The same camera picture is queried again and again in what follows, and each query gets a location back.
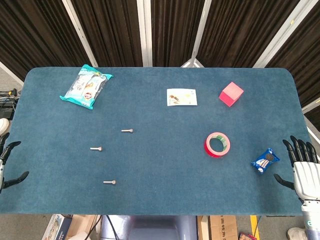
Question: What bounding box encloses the cable bundle with yellow plugs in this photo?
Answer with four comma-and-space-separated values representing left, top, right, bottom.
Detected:
0, 88, 21, 101

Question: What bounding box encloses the red tape roll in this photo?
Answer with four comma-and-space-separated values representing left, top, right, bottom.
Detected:
204, 132, 231, 159

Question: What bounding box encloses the black base cable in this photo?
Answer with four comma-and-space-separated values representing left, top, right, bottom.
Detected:
86, 214, 103, 240
106, 215, 118, 240

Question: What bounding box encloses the black power box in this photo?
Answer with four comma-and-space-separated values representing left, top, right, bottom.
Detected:
0, 99, 16, 120

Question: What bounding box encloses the blue cookie packet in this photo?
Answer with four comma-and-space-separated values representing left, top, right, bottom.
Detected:
250, 148, 281, 175

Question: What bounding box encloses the blue felt table cover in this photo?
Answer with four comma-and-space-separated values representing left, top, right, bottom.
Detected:
0, 66, 312, 216

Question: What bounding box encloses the blue white printed box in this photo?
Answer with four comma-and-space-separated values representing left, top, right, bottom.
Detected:
41, 214, 73, 240

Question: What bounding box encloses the teal snack bag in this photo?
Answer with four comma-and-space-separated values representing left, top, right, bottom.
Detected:
59, 64, 114, 110

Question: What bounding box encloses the plain cardboard box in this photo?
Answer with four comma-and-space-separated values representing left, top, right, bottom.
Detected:
66, 214, 98, 240

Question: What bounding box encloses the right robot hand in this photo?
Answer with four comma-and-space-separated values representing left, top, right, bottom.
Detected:
273, 135, 320, 202

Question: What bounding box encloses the white shoe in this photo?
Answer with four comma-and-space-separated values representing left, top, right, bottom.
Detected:
286, 226, 308, 240
0, 118, 10, 137

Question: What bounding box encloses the printed cardboard box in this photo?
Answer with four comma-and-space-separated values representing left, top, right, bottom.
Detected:
197, 215, 238, 240

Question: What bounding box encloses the dark brown curtain panel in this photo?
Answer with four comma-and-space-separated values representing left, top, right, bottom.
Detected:
197, 0, 301, 68
264, 0, 320, 123
150, 0, 206, 68
71, 0, 144, 68
0, 0, 92, 81

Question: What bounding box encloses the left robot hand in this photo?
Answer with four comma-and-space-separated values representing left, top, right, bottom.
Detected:
0, 132, 30, 195

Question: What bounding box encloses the white picture card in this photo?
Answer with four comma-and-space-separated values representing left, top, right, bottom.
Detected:
166, 88, 198, 107

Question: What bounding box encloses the lavender robot base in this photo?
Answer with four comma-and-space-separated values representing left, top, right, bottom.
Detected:
99, 214, 198, 240

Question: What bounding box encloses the white frame post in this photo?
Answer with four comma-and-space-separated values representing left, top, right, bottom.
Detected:
61, 0, 99, 68
136, 0, 153, 68
252, 0, 311, 69
179, 0, 213, 68

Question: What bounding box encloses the white frame bar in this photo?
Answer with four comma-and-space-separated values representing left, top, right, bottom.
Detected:
305, 117, 320, 148
0, 60, 25, 87
301, 98, 320, 113

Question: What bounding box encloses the pink foam cube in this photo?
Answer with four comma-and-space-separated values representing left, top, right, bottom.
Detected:
218, 81, 245, 108

